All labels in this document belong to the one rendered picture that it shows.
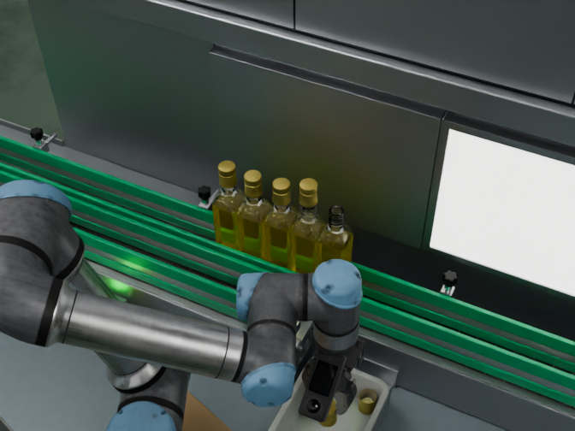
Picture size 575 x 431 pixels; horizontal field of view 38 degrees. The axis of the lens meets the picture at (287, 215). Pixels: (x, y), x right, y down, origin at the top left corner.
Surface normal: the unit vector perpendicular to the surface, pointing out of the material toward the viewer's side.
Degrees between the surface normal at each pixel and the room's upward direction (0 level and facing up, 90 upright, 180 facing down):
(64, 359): 0
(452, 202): 90
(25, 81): 0
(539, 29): 90
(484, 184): 90
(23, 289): 28
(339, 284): 0
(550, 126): 90
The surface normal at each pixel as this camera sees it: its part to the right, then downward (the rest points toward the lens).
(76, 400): -0.01, -0.70
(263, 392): -0.04, 0.71
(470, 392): -0.44, 0.65
